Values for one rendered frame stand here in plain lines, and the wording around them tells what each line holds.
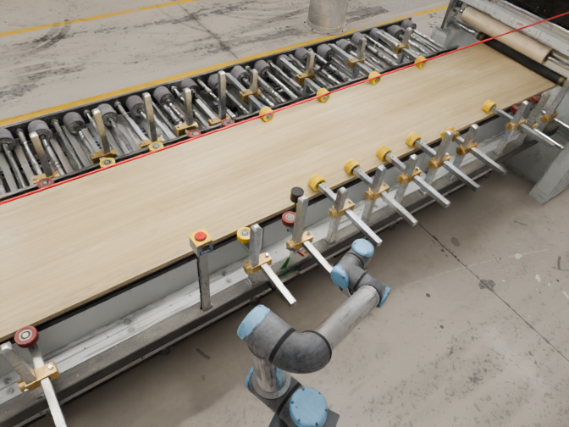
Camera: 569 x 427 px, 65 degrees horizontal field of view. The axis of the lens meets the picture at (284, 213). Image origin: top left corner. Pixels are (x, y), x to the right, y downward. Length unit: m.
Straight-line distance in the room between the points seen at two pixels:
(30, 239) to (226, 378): 1.30
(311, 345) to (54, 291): 1.22
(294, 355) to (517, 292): 2.57
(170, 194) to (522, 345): 2.42
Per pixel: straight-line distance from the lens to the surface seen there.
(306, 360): 1.31
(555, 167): 4.25
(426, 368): 3.05
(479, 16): 4.34
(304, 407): 1.84
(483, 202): 4.16
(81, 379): 2.14
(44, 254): 2.28
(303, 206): 2.01
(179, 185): 2.43
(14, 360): 1.89
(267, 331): 1.30
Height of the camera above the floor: 2.60
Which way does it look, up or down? 48 degrees down
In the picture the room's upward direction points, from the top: 7 degrees clockwise
